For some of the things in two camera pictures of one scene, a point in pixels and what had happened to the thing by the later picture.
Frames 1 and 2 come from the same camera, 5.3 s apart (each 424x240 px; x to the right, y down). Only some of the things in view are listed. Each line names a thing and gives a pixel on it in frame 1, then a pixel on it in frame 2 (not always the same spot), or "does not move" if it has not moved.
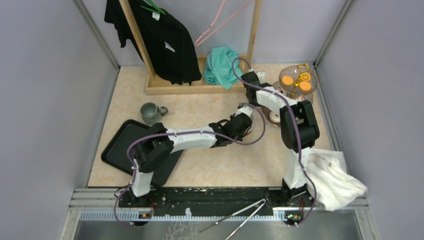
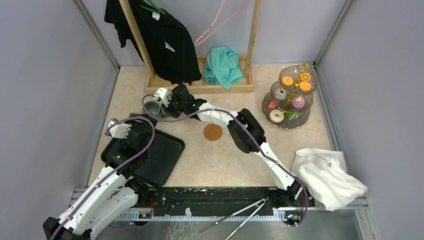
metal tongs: (263, 201) does not move
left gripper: (240, 137) -> (132, 114)
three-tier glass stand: (299, 82) does not move
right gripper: (253, 103) -> (174, 115)
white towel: (335, 187) does not move
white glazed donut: (275, 117) does not move
